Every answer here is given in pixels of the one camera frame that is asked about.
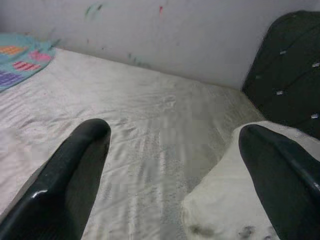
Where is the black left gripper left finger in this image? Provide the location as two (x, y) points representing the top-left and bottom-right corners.
(0, 118), (112, 240)

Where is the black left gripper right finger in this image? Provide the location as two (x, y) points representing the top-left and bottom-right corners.
(238, 124), (320, 240)

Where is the white printed pillow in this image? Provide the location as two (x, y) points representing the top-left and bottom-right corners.
(180, 119), (314, 240)

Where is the white quilted mattress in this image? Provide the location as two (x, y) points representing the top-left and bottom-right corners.
(0, 47), (266, 240)

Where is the black tufted headboard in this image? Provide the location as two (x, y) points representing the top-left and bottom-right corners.
(241, 9), (320, 140)

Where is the teal blanket with colourful hearts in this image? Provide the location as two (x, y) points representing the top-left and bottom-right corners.
(0, 32), (57, 94)

